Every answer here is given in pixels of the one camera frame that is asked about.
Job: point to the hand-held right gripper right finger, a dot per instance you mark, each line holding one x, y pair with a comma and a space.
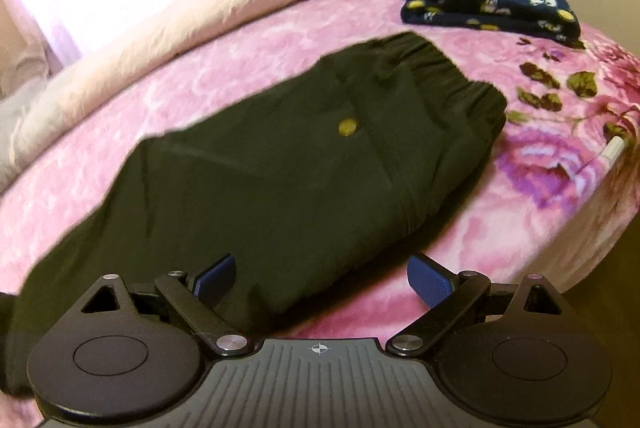
425, 282

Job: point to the black pants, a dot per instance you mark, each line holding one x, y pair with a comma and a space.
275, 167

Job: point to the dark blue printed garment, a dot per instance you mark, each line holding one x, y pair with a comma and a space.
490, 2

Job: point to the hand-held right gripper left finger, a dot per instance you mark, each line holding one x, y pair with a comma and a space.
216, 284

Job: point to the pink floral blanket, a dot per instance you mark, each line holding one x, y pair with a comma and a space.
225, 72

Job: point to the white stick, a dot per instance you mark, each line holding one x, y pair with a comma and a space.
612, 150

